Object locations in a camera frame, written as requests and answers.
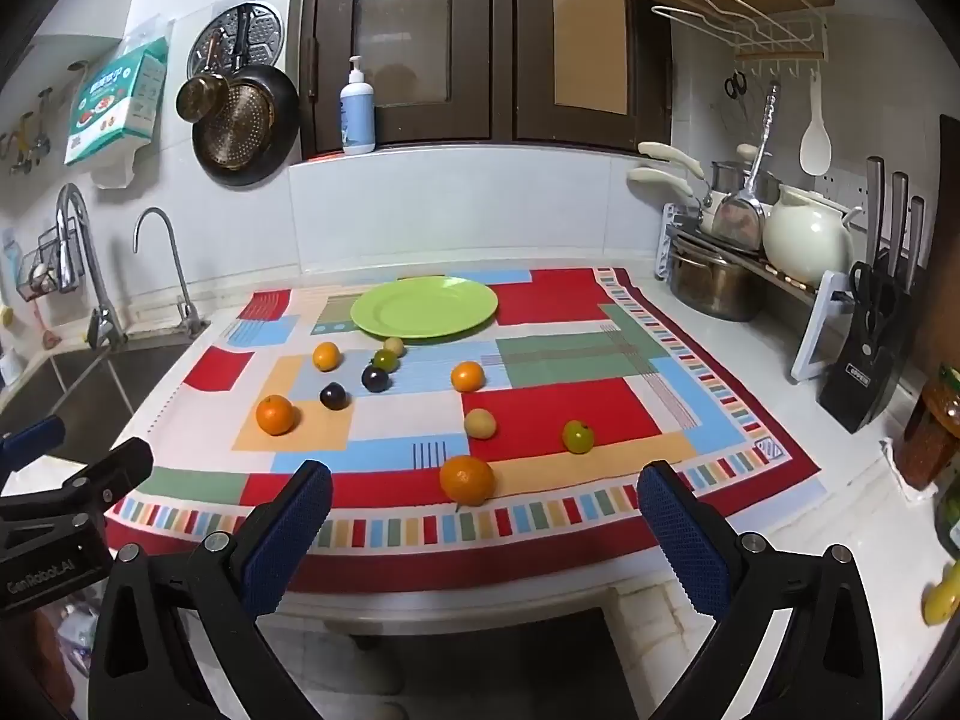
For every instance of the steel sink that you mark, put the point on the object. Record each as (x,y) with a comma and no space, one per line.
(52,405)

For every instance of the steel ladle scoop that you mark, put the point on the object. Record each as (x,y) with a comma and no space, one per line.
(739,221)

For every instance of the hanging kitchen utensils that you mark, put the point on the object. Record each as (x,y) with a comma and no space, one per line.
(26,136)

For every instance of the large chrome faucet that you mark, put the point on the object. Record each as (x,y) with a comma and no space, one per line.
(79,240)

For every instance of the green plate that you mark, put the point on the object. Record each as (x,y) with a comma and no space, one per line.
(424,307)

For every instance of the hanging black scissors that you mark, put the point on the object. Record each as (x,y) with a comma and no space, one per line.
(735,84)

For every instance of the large steel pot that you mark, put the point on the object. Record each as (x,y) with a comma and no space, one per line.
(712,281)

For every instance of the dark frying pan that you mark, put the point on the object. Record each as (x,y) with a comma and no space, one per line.
(244,124)

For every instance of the teal bag box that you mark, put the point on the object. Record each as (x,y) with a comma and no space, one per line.
(112,109)

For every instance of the dark purple plum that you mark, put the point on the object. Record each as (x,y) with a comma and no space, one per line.
(375,379)
(334,395)

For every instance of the round metal steamer rack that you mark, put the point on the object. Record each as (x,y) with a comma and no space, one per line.
(262,26)

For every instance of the brown glass jar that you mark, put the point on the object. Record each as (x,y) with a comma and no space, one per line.
(934,427)

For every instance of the small green fruit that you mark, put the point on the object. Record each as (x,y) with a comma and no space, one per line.
(385,360)

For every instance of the colourful patchwork tablecloth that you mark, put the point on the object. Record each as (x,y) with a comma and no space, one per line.
(562,405)

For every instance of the brown cabinet door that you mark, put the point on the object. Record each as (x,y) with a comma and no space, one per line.
(592,37)
(390,37)

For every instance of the black kitchen scissors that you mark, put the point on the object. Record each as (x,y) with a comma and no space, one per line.
(874,300)

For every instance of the cream ceramic pot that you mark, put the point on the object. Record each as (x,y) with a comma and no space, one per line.
(810,236)

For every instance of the large orange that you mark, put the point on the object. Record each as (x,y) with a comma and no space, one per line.
(466,480)

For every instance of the yellow plastic object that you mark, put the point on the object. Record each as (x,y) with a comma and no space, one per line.
(943,596)

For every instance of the white wall outlet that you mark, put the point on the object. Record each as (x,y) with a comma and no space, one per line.
(844,187)

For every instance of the white pump soap bottle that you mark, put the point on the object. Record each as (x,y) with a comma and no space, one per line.
(358,109)

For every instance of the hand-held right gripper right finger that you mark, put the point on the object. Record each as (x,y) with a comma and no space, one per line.
(682,540)

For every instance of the black knife block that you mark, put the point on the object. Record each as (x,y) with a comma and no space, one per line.
(862,382)

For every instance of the white wall holder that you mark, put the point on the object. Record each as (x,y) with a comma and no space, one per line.
(116,169)

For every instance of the white rice paddle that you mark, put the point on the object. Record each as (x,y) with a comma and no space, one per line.
(815,135)

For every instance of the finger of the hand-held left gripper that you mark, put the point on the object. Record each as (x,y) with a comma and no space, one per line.
(120,465)
(34,436)

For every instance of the green bottle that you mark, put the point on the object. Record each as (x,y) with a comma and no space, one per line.
(949,514)

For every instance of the green-yellow tomato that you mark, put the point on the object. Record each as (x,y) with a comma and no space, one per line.
(578,436)

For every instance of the small yellow fruit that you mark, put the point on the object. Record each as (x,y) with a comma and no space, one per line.
(394,346)
(479,423)

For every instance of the small brass pot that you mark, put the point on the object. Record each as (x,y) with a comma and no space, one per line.
(201,96)

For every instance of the white dish rack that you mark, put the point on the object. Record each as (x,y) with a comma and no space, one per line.
(814,330)

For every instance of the small steel pot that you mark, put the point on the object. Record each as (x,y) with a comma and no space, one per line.
(727,176)

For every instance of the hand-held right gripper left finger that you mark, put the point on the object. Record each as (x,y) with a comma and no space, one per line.
(289,540)

